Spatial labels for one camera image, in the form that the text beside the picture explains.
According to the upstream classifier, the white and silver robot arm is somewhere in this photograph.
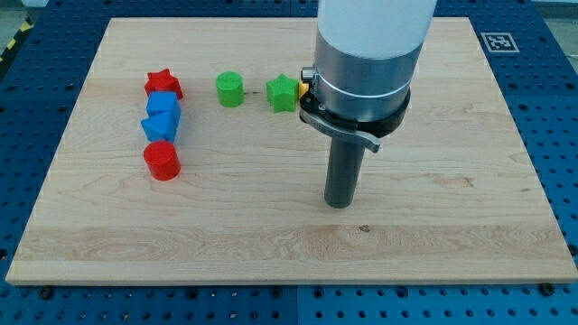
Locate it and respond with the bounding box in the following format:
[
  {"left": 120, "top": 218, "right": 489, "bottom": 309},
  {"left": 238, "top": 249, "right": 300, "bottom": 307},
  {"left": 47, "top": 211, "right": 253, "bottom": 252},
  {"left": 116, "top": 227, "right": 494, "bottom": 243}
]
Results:
[{"left": 313, "top": 0, "right": 437, "bottom": 122}]

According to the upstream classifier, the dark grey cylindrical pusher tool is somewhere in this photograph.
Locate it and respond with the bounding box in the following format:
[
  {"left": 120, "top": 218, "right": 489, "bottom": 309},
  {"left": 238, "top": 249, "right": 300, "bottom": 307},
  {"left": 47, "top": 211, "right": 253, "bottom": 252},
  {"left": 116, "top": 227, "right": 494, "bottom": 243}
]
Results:
[{"left": 324, "top": 138, "right": 365, "bottom": 209}]

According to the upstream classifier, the green star block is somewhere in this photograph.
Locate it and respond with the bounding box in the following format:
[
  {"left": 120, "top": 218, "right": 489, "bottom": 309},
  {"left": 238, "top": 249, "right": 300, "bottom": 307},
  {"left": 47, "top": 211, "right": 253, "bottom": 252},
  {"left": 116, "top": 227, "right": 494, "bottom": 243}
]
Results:
[{"left": 266, "top": 74, "right": 298, "bottom": 113}]

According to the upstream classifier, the yellow block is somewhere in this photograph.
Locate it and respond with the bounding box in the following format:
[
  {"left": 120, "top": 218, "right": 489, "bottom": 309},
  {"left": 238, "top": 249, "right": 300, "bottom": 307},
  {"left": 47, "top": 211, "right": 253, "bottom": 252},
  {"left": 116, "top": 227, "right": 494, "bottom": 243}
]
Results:
[{"left": 298, "top": 81, "right": 310, "bottom": 99}]

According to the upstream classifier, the black clamp with silver lever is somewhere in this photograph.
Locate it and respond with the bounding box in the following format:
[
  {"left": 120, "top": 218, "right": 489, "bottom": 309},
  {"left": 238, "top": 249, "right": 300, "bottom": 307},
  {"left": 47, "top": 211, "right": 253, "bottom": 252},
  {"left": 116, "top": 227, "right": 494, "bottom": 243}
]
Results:
[{"left": 299, "top": 67, "right": 411, "bottom": 153}]

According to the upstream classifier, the green cylinder block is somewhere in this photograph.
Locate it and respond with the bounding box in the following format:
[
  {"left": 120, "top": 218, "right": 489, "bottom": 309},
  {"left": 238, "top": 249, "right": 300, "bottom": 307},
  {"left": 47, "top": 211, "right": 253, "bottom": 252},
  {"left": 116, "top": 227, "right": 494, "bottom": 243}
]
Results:
[{"left": 215, "top": 71, "right": 244, "bottom": 107}]

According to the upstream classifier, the light wooden board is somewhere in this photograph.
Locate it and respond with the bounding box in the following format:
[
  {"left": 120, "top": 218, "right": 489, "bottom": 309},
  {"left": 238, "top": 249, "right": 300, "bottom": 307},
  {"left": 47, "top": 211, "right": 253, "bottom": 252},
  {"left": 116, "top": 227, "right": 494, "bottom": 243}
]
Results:
[{"left": 6, "top": 18, "right": 577, "bottom": 286}]

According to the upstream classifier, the red cylinder block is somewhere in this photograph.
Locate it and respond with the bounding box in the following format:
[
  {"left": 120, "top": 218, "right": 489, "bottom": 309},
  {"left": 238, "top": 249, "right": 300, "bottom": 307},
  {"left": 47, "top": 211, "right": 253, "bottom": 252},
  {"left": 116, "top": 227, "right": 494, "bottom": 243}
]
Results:
[{"left": 143, "top": 140, "right": 182, "bottom": 181}]

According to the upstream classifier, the blue triangular prism block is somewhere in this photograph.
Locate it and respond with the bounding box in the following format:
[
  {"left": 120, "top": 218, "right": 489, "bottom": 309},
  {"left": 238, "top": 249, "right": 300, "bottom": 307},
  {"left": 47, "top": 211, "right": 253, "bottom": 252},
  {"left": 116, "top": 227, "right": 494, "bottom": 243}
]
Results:
[{"left": 141, "top": 112, "right": 178, "bottom": 143}]

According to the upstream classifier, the blue cube block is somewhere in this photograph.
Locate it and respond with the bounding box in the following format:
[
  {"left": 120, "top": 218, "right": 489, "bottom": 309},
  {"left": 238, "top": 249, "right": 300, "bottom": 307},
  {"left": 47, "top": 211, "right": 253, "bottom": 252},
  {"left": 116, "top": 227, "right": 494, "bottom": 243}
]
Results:
[{"left": 146, "top": 91, "right": 182, "bottom": 125}]

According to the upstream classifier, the red star block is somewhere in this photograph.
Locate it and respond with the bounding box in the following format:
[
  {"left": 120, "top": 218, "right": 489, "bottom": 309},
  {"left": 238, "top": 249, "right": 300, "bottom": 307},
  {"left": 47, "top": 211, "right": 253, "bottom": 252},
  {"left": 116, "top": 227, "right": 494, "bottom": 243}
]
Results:
[{"left": 144, "top": 69, "right": 183, "bottom": 99}]

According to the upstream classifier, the white fiducial marker tag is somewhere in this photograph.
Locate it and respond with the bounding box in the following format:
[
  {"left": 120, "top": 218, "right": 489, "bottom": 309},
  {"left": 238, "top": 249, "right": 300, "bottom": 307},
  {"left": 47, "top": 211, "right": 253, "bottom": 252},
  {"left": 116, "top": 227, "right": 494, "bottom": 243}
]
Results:
[{"left": 480, "top": 32, "right": 519, "bottom": 53}]

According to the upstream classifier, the yellow black hazard tape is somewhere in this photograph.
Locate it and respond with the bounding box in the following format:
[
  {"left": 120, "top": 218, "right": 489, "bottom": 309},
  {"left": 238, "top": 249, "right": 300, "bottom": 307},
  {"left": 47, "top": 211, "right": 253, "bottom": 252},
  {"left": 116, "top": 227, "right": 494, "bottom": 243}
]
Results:
[{"left": 1, "top": 17, "right": 34, "bottom": 65}]

